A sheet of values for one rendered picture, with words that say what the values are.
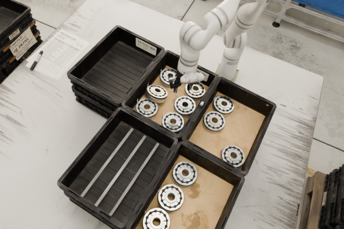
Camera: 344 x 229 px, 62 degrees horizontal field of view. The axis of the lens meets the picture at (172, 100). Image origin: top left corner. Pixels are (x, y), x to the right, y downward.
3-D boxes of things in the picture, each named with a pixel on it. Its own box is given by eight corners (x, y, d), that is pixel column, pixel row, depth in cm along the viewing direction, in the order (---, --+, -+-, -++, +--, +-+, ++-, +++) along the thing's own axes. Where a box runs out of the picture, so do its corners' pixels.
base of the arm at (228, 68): (221, 66, 170) (227, 45, 156) (236, 71, 168) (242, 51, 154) (215, 76, 166) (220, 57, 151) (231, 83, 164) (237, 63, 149)
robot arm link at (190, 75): (181, 85, 107) (183, 74, 101) (173, 62, 112) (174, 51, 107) (203, 81, 109) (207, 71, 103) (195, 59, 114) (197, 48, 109)
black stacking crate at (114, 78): (118, 40, 160) (117, 25, 151) (164, 64, 155) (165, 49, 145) (70, 89, 140) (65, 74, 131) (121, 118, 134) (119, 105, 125)
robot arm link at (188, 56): (172, 53, 108) (188, 69, 104) (177, 22, 95) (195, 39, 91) (186, 46, 110) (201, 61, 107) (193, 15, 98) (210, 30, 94)
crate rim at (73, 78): (117, 27, 153) (116, 23, 150) (166, 51, 147) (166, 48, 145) (65, 77, 132) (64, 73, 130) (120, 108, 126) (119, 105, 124)
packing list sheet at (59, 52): (59, 27, 176) (58, 27, 175) (91, 41, 172) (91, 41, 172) (22, 64, 159) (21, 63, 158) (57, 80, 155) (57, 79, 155)
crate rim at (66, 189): (120, 108, 126) (119, 105, 124) (178, 141, 120) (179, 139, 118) (56, 185, 106) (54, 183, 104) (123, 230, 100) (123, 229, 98)
